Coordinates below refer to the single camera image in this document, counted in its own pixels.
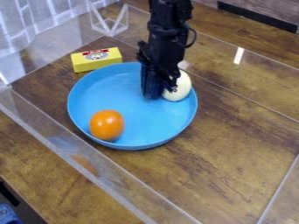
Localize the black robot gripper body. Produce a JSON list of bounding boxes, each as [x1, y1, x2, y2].
[[135, 0, 199, 74]]

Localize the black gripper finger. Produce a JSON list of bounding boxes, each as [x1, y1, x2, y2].
[[141, 64, 164, 99], [157, 70, 181, 92]]

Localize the cream white egg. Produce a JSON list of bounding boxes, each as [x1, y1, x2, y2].
[[163, 71, 192, 102]]

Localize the orange ball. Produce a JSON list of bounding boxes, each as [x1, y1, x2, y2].
[[88, 109, 125, 142]]

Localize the blue round tray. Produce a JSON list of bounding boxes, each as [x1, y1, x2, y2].
[[67, 62, 199, 151]]

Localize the yellow small box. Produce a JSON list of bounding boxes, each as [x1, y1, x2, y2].
[[69, 47, 123, 73]]

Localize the blue object at corner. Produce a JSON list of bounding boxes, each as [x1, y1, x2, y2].
[[0, 204, 21, 224]]

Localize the clear acrylic enclosure wall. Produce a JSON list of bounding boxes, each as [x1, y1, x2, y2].
[[0, 0, 299, 224]]

